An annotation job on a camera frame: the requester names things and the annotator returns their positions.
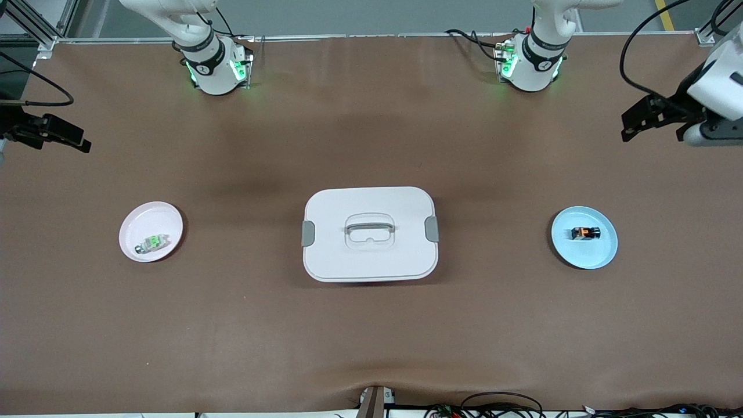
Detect white lidded box grey latches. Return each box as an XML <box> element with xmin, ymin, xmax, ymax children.
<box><xmin>301</xmin><ymin>186</ymin><xmax>440</xmax><ymax>283</ymax></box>

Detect pink round plate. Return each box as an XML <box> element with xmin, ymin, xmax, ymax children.
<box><xmin>119</xmin><ymin>201</ymin><xmax>184</xmax><ymax>263</ymax></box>

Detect light blue round plate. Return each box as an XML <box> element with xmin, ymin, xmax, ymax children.
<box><xmin>551</xmin><ymin>206</ymin><xmax>619</xmax><ymax>270</ymax></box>

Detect brown table mat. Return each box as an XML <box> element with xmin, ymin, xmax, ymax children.
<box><xmin>0</xmin><ymin>32</ymin><xmax>743</xmax><ymax>416</ymax></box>

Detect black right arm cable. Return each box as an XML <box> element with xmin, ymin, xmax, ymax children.
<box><xmin>0</xmin><ymin>51</ymin><xmax>75</xmax><ymax>109</ymax></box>

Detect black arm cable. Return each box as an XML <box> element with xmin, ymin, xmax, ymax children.
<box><xmin>0</xmin><ymin>51</ymin><xmax>75</xmax><ymax>109</ymax></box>
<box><xmin>619</xmin><ymin>0</ymin><xmax>694</xmax><ymax>102</ymax></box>

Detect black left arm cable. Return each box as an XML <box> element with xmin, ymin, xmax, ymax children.
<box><xmin>619</xmin><ymin>0</ymin><xmax>694</xmax><ymax>102</ymax></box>

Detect green clear switch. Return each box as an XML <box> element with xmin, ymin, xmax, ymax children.
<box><xmin>135</xmin><ymin>233</ymin><xmax>170</xmax><ymax>256</ymax></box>

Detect black left base cable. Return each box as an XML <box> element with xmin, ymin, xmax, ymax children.
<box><xmin>445</xmin><ymin>28</ymin><xmax>506</xmax><ymax>63</ymax></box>

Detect black base cable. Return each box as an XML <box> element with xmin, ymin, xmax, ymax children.
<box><xmin>445</xmin><ymin>28</ymin><xmax>506</xmax><ymax>63</ymax></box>
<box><xmin>215</xmin><ymin>5</ymin><xmax>256</xmax><ymax>40</ymax></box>

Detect black right base cable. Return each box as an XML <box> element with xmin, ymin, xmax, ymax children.
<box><xmin>215</xmin><ymin>5</ymin><xmax>256</xmax><ymax>40</ymax></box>

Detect black cable bundle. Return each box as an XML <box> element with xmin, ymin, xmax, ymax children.
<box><xmin>580</xmin><ymin>403</ymin><xmax>743</xmax><ymax>418</ymax></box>

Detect black looped cable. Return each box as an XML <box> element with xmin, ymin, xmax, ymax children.
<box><xmin>424</xmin><ymin>392</ymin><xmax>546</xmax><ymax>418</ymax></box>

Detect metal table edge bracket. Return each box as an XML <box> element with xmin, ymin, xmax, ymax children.
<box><xmin>357</xmin><ymin>385</ymin><xmax>396</xmax><ymax>418</ymax></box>

